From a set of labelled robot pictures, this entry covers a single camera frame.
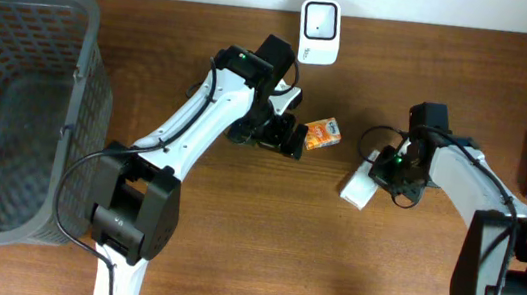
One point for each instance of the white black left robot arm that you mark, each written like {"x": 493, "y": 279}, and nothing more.
{"x": 134, "y": 193}

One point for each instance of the white green medicine box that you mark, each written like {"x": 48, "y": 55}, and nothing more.
{"x": 360, "y": 188}

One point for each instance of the white barcode scanner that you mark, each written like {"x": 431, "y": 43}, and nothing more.
{"x": 319, "y": 38}

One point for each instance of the grey plastic mesh basket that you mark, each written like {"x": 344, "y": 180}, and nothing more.
{"x": 55, "y": 107}

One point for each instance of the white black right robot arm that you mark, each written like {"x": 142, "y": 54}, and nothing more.
{"x": 493, "y": 257}

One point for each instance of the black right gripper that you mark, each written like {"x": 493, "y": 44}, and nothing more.
{"x": 392, "y": 178}

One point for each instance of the orange small box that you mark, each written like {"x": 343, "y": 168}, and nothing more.
{"x": 322, "y": 133}

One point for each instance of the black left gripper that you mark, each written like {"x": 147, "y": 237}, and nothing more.
{"x": 283, "y": 133}

